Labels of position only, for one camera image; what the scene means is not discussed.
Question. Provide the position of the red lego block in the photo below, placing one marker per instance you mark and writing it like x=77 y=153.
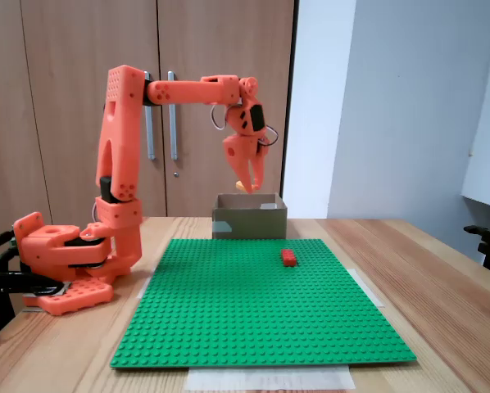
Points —
x=289 y=258

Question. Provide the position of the wooden cabinet door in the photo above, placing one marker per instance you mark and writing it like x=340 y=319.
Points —
x=3 y=82
x=228 y=49
x=64 y=61

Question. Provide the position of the yellow lego block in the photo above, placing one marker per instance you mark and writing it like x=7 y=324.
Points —
x=241 y=186

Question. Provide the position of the black table clamp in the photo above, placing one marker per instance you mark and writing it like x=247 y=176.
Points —
x=15 y=282

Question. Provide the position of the open cardboard box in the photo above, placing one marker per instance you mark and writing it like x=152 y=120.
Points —
x=253 y=225

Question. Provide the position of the green lego baseplate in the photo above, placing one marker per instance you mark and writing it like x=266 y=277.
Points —
x=237 y=319

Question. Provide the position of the translucent masking tape strip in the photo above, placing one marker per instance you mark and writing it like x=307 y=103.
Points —
x=370 y=290
x=269 y=378
x=144 y=294

